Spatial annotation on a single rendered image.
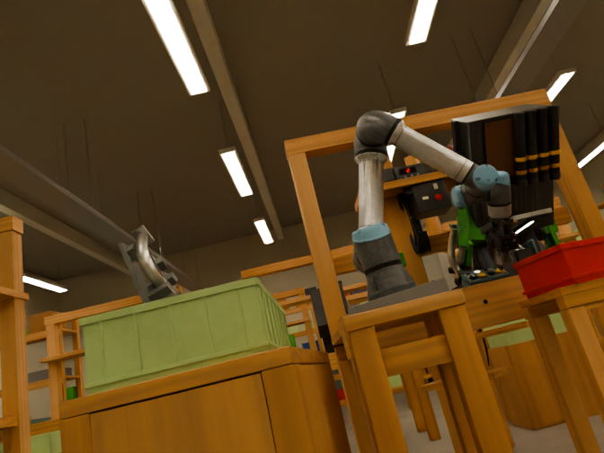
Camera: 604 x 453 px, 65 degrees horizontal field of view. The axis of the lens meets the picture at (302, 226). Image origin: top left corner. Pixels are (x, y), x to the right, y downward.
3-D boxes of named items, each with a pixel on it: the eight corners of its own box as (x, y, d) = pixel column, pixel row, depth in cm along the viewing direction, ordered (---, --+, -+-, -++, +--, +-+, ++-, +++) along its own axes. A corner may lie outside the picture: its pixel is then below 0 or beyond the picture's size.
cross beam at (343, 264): (572, 220, 251) (566, 205, 254) (334, 274, 242) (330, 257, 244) (567, 224, 256) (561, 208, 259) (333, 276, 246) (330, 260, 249)
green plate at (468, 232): (487, 251, 198) (484, 203, 204) (467, 250, 198) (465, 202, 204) (478, 257, 209) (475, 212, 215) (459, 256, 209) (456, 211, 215)
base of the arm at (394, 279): (422, 286, 134) (410, 253, 137) (371, 302, 134) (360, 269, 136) (413, 293, 149) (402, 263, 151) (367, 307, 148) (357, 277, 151)
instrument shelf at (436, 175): (534, 158, 239) (530, 151, 241) (361, 194, 233) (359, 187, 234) (512, 178, 263) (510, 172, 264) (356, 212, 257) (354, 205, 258)
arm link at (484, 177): (369, 92, 154) (508, 165, 145) (367, 109, 165) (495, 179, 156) (350, 119, 152) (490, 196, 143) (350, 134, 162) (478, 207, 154)
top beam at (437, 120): (551, 102, 264) (545, 87, 266) (287, 155, 253) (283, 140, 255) (543, 110, 272) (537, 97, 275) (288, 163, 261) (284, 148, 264)
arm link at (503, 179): (479, 173, 165) (503, 168, 165) (481, 203, 168) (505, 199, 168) (489, 177, 157) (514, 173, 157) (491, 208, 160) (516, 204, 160)
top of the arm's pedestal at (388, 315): (466, 302, 123) (461, 288, 124) (346, 332, 124) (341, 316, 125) (446, 315, 153) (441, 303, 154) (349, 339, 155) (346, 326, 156)
